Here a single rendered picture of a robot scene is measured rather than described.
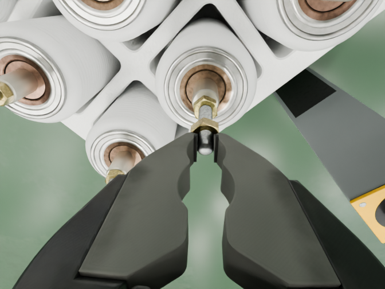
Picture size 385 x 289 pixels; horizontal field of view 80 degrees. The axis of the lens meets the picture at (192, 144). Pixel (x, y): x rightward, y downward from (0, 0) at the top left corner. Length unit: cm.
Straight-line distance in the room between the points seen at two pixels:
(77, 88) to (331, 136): 27
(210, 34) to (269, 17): 5
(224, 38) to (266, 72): 10
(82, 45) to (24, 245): 85
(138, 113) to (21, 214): 69
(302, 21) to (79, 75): 20
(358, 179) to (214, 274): 77
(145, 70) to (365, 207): 26
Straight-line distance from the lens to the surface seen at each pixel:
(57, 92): 26
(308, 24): 22
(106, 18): 22
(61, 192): 75
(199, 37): 21
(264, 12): 22
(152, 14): 21
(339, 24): 23
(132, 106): 27
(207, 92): 19
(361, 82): 57
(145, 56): 29
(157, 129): 25
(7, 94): 24
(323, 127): 31
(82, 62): 26
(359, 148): 27
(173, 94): 22
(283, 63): 30
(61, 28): 28
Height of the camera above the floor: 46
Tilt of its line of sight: 58 degrees down
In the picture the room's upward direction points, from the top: 175 degrees counter-clockwise
